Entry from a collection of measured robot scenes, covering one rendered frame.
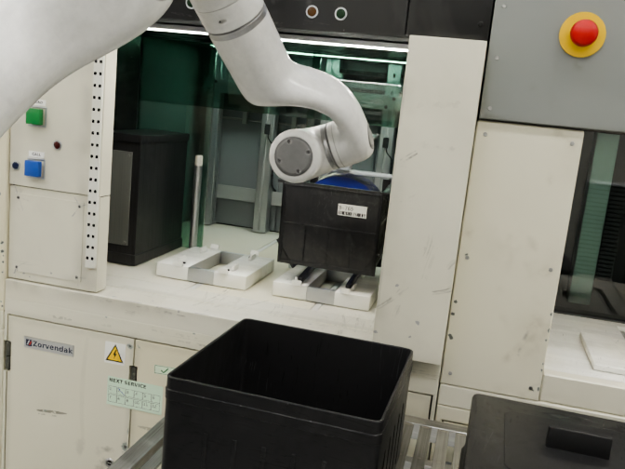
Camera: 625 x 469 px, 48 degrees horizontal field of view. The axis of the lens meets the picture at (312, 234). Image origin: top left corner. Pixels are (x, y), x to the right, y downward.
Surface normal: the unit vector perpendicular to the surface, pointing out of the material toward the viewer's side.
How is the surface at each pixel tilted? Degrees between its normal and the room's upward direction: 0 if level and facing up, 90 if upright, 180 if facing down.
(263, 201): 90
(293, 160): 90
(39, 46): 91
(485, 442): 0
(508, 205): 90
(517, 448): 0
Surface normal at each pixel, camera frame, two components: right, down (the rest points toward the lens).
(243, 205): -0.24, 0.15
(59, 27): 0.47, 0.47
